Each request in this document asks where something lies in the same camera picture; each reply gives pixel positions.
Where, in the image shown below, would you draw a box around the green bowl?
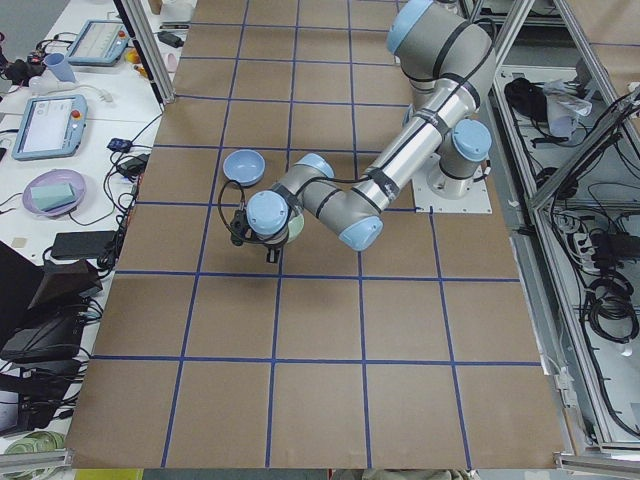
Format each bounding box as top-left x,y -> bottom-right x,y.
285,207 -> 305,244

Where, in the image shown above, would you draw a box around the black laptop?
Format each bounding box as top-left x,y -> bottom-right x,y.
1,244 -> 102,363

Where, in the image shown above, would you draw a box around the purple plate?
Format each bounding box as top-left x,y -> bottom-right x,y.
22,169 -> 86,217

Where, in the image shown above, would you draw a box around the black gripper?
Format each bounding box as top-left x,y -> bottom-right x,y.
264,243 -> 284,264

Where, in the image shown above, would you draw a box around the light blue plastic cup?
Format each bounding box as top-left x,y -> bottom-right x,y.
43,52 -> 76,83

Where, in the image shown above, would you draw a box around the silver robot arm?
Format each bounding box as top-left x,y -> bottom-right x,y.
246,1 -> 496,251

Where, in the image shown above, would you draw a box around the black power adapter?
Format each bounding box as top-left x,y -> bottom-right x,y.
157,31 -> 184,48

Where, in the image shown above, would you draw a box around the near blue teach pendant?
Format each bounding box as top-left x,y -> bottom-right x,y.
12,95 -> 88,161

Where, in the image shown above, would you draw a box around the stacked green plates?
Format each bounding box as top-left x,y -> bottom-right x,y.
4,431 -> 65,455

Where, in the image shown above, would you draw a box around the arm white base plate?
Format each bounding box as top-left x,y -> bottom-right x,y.
411,155 -> 492,215

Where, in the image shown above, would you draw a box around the black power brick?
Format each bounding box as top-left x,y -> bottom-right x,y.
51,230 -> 116,260

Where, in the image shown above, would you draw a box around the blue teach pendant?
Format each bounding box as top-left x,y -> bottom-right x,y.
67,20 -> 130,67
12,95 -> 88,161

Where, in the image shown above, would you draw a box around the blue bowl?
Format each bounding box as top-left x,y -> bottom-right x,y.
223,149 -> 266,187

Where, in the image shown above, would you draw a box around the aluminium frame post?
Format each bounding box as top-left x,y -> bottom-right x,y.
113,0 -> 175,105

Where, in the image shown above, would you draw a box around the far blue teach pendant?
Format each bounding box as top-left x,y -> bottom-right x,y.
67,20 -> 130,67

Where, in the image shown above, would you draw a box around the small blue device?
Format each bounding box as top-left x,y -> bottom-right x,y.
107,138 -> 133,153

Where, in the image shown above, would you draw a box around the green sponge block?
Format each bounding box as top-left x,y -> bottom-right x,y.
30,183 -> 76,211

